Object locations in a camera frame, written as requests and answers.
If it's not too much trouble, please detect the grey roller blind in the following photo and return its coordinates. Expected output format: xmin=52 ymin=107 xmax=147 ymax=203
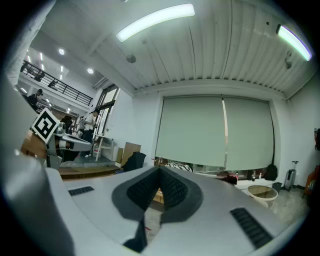
xmin=222 ymin=96 xmax=276 ymax=171
xmin=154 ymin=96 xmax=228 ymax=168

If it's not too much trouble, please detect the oval wooden table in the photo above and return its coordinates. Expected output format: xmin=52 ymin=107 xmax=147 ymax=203
xmin=152 ymin=187 xmax=165 ymax=205

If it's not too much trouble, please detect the black backpack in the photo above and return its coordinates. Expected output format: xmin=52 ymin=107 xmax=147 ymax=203
xmin=264 ymin=163 xmax=279 ymax=182

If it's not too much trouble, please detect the black balcony railing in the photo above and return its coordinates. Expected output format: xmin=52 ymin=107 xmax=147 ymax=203
xmin=19 ymin=59 xmax=94 ymax=107

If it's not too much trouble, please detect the black crumpled clothing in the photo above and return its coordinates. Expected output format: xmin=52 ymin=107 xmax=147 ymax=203
xmin=216 ymin=171 xmax=239 ymax=186

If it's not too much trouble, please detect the silver suitcase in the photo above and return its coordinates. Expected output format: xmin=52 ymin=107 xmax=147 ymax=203
xmin=284 ymin=160 xmax=300 ymax=192

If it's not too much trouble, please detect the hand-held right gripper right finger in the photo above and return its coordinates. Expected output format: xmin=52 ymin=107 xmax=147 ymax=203
xmin=149 ymin=165 xmax=300 ymax=256

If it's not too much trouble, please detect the brown cardboard sheet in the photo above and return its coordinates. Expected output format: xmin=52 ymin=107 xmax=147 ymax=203
xmin=120 ymin=141 xmax=142 ymax=168

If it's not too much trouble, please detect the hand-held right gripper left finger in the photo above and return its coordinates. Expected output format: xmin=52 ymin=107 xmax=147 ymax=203
xmin=44 ymin=165 xmax=161 ymax=256

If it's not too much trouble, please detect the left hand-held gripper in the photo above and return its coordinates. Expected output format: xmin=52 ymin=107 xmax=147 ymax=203
xmin=31 ymin=107 xmax=93 ymax=168

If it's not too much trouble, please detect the black white striped pillow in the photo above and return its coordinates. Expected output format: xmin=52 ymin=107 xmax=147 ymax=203
xmin=164 ymin=161 xmax=194 ymax=173

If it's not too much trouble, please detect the long ceiling tube light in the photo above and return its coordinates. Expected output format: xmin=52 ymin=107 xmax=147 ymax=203
xmin=275 ymin=23 xmax=313 ymax=62
xmin=115 ymin=3 xmax=196 ymax=43

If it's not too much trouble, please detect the black jacket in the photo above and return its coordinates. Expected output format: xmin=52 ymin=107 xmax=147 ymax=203
xmin=121 ymin=151 xmax=147 ymax=173

